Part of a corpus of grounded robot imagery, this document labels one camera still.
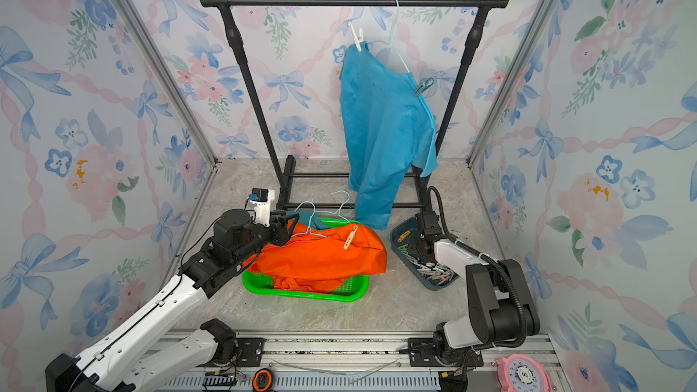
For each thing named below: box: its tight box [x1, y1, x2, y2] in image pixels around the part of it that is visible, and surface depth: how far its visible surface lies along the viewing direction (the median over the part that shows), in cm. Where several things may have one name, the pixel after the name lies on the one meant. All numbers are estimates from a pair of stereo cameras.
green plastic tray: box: [241, 217, 370, 303], surface depth 80 cm
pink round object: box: [495, 353, 553, 392], surface depth 70 cm
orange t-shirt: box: [243, 220, 388, 294], surface depth 82 cm
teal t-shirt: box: [338, 41, 439, 230], surface depth 77 cm
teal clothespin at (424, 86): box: [413, 77, 434, 98], surface depth 60 cm
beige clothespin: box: [343, 225, 359, 250], surface depth 83 cm
